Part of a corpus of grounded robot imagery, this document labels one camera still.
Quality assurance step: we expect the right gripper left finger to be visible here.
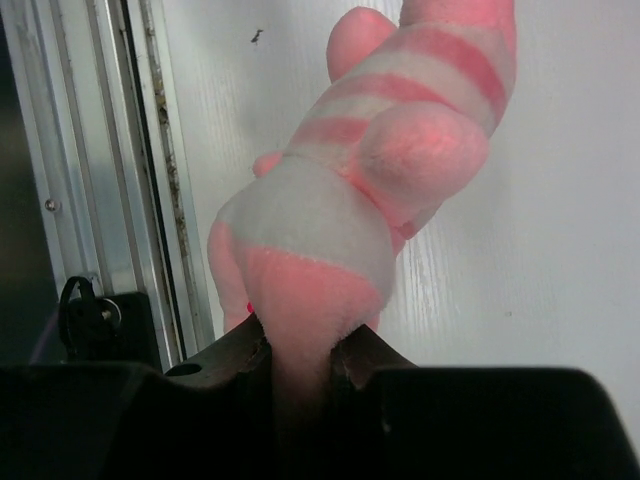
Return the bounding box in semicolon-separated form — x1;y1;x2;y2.
1;317;276;479

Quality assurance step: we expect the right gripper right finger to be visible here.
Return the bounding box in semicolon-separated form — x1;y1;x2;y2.
331;327;639;479

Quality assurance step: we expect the pink striped plush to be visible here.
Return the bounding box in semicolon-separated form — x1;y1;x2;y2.
207;0;519;386

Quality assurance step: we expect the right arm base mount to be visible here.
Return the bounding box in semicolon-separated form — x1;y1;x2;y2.
58;276;161;370

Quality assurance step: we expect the aluminium mounting rail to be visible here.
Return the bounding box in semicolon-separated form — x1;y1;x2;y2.
1;1;215;369

